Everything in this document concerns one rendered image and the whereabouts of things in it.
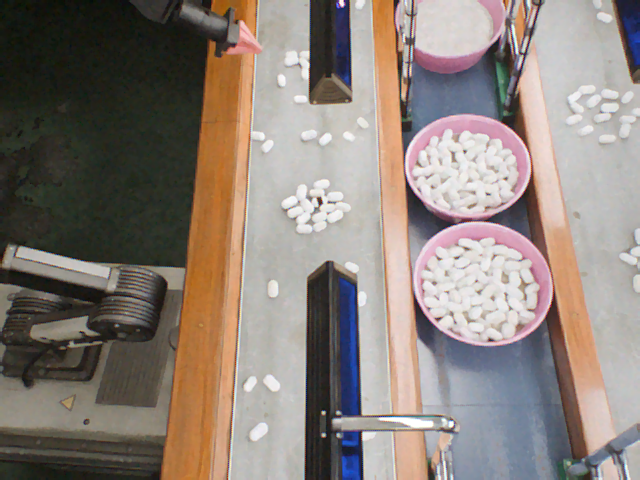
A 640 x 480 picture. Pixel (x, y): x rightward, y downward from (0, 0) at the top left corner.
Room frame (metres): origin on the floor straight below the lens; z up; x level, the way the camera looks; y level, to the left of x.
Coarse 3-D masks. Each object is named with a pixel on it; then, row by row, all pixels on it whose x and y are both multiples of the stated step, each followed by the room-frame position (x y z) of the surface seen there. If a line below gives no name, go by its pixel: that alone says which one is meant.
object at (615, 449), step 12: (624, 432) 0.15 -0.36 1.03; (636, 432) 0.14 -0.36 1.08; (612, 444) 0.14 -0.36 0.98; (624, 444) 0.14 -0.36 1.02; (636, 444) 0.13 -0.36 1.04; (588, 456) 0.15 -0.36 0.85; (600, 456) 0.14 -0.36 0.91; (612, 456) 0.13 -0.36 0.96; (624, 456) 0.13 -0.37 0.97; (564, 468) 0.15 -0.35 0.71; (576, 468) 0.14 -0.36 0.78; (588, 468) 0.13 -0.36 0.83; (600, 468) 0.13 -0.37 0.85; (624, 468) 0.11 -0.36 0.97
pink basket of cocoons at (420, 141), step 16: (432, 128) 0.90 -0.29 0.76; (448, 128) 0.90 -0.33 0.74; (464, 128) 0.90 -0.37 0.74; (480, 128) 0.89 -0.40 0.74; (496, 128) 0.87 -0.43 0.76; (416, 144) 0.86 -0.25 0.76; (512, 144) 0.82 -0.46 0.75; (528, 160) 0.76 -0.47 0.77; (528, 176) 0.72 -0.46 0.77; (416, 192) 0.73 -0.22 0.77; (432, 208) 0.70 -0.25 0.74
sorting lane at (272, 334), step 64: (256, 64) 1.20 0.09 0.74; (256, 128) 1.00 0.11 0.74; (320, 128) 0.97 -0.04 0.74; (256, 192) 0.82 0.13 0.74; (256, 256) 0.66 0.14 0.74; (320, 256) 0.63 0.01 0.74; (256, 320) 0.51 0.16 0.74; (384, 320) 0.47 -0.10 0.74; (256, 384) 0.38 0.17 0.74; (384, 384) 0.34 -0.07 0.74; (256, 448) 0.26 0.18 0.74; (384, 448) 0.23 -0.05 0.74
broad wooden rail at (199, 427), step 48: (240, 0) 1.40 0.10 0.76; (240, 96) 1.08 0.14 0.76; (240, 144) 0.95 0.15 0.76; (240, 192) 0.82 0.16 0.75; (192, 240) 0.71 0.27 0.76; (240, 240) 0.70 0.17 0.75; (192, 288) 0.60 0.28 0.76; (240, 288) 0.59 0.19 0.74; (192, 336) 0.49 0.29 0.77; (192, 384) 0.40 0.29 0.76; (192, 432) 0.31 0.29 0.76
